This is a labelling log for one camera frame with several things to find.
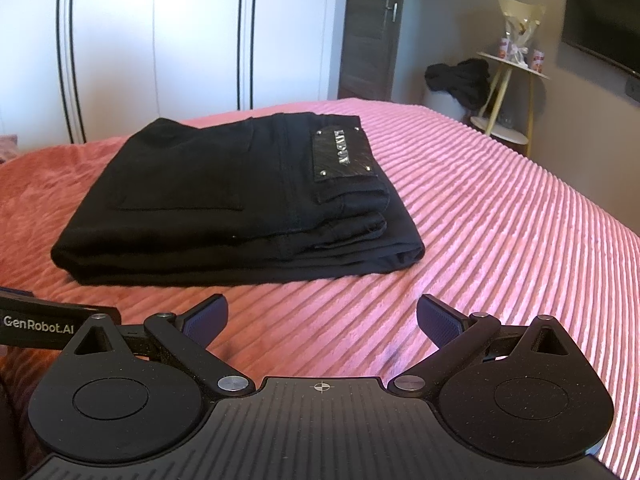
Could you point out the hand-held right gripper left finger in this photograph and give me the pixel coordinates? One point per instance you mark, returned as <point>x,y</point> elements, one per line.
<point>202,321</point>

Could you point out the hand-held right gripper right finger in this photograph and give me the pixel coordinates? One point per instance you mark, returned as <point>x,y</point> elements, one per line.
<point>440,322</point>

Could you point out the black pants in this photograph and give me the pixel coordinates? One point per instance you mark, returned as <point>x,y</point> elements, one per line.
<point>200,200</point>

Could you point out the pink ribbed blanket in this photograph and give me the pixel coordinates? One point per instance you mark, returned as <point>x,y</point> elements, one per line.
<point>500,240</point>

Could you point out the purple cloth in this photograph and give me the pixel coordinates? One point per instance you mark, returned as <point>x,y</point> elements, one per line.
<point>7,149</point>

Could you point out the white round basket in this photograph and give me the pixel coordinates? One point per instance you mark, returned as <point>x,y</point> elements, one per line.
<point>442,102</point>

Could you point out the black clothes heap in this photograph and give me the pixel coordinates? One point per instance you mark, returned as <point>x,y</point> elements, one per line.
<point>460,80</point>

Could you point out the white round side table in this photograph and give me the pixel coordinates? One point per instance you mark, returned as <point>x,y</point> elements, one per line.
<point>515,66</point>

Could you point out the red and white can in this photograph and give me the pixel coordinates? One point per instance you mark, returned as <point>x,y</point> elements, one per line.
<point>538,61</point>
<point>503,47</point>

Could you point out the dark wooden door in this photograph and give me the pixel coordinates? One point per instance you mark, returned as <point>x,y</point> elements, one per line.
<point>372,45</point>

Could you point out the white wardrobe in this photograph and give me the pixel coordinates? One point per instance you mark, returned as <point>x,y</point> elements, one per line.
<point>175,35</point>

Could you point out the wrapped flower bouquet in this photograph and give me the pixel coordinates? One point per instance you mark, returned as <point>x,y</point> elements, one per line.
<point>520,20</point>

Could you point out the wall-mounted television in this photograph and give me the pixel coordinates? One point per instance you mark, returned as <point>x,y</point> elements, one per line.
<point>605,15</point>

